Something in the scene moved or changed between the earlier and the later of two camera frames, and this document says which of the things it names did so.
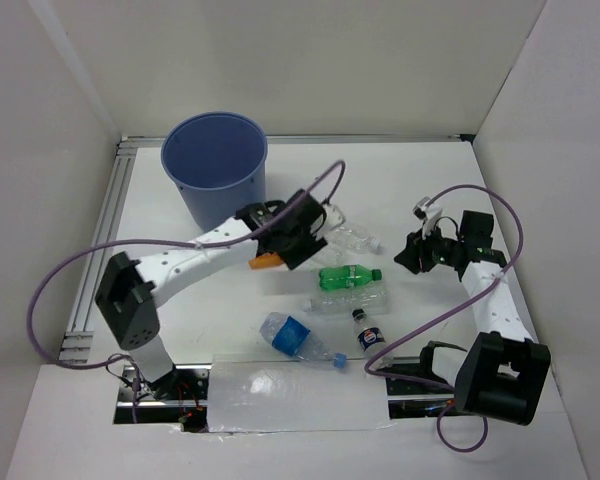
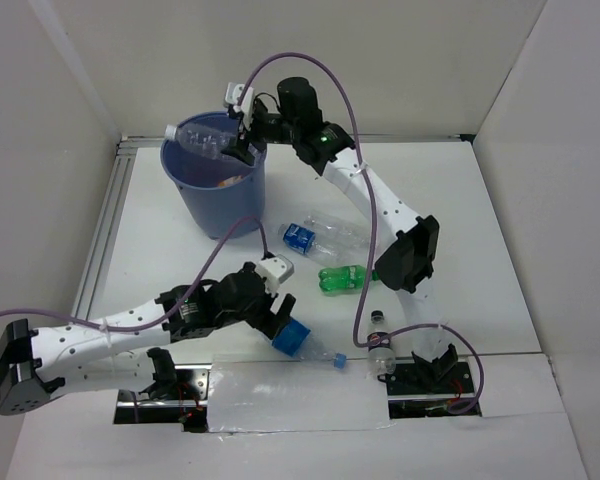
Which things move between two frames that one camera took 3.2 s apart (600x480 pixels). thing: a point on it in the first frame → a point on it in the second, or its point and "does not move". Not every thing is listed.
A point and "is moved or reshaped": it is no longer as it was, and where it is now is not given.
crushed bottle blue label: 295,338 does not move
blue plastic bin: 218,161 does not move
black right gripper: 417,248 → 241,152
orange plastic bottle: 266,260 is moved or reshaped
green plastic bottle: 347,276 does not move
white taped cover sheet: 276,393 does not move
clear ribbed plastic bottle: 365,299 → 204,139
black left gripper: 312,245 → 267,322
